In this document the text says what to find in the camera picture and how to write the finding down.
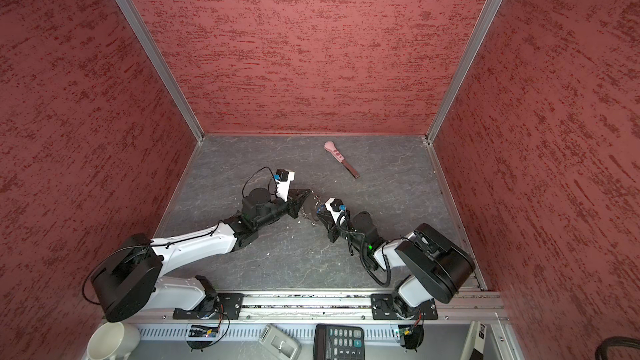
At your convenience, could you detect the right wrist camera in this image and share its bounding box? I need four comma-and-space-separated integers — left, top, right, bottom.
325, 198, 347, 227

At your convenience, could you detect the aluminium front rail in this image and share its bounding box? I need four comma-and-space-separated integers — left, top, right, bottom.
102, 288, 501, 324

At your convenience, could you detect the right aluminium corner post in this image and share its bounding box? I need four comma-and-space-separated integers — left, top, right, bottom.
426, 0, 503, 145

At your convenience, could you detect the black cable coil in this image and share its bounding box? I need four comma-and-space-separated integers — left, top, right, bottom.
594, 336, 640, 360

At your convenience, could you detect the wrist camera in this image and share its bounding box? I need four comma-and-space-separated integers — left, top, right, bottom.
325, 198, 347, 227
274, 168, 295, 202

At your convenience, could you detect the aluminium corner post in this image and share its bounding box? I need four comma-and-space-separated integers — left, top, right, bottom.
115, 0, 206, 144
426, 0, 503, 145

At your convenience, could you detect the pink handled knife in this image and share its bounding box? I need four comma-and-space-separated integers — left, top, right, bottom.
323, 141, 360, 179

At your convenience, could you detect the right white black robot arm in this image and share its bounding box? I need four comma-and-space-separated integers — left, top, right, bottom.
313, 205, 475, 320

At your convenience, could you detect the left aluminium corner post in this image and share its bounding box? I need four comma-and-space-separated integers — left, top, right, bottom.
115, 0, 206, 144

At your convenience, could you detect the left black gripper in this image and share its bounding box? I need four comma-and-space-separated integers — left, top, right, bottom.
256, 187, 311, 229

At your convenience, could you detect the white mug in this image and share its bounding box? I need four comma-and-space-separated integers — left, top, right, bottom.
87, 322, 142, 360

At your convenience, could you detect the grey plastic device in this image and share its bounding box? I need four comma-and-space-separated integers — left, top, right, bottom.
258, 324, 302, 360

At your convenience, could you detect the black calculator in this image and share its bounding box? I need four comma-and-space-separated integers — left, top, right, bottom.
313, 324, 365, 360

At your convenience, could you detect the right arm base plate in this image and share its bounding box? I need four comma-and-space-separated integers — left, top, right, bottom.
370, 293, 438, 321

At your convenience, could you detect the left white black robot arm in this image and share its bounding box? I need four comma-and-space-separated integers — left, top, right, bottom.
88, 188, 312, 323

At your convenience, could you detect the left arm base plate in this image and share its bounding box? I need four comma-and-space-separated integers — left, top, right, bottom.
173, 293, 244, 321

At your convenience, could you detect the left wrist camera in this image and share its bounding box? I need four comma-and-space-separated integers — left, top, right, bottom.
274, 168, 295, 202

